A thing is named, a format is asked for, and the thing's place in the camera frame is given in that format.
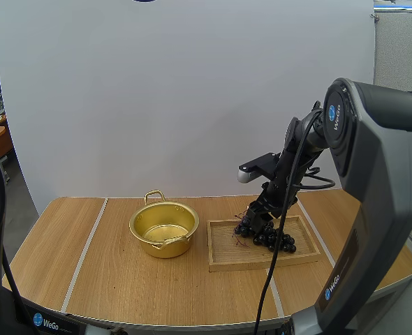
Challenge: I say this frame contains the bunch of dark toy grapes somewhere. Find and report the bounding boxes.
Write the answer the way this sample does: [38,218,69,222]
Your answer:
[231,209,297,254]

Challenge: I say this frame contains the shallow wooden tray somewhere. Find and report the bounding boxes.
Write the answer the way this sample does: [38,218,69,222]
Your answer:
[205,214,322,274]

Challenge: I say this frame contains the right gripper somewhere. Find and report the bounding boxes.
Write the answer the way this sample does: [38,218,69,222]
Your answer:
[244,180,298,234]

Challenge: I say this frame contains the grey office partition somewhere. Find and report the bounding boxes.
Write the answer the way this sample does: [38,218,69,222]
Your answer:
[372,8,412,104]

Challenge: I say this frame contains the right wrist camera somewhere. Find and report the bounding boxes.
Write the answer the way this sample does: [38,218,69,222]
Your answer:
[237,152,284,184]

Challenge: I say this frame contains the black cable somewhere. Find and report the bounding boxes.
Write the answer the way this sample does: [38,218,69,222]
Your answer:
[253,108,324,335]
[288,167,336,191]
[0,256,31,335]

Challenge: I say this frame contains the gold pot with two handles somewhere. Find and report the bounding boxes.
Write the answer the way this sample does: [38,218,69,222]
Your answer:
[128,189,200,260]

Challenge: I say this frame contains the white backdrop sheet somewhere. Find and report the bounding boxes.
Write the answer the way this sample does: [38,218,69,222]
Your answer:
[0,0,376,218]

